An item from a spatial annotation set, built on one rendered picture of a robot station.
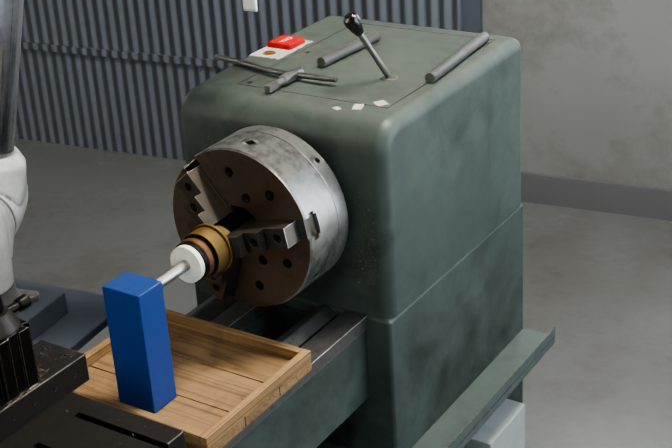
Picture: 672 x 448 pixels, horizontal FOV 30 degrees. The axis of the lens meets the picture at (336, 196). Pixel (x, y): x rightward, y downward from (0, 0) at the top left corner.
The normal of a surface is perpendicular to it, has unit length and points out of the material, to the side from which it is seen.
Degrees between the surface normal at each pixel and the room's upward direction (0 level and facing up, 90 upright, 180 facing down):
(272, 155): 25
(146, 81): 90
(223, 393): 0
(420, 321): 90
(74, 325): 0
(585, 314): 0
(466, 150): 90
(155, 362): 90
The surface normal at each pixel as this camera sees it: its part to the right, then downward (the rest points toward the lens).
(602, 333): -0.06, -0.91
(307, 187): 0.65, -0.39
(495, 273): 0.84, 0.18
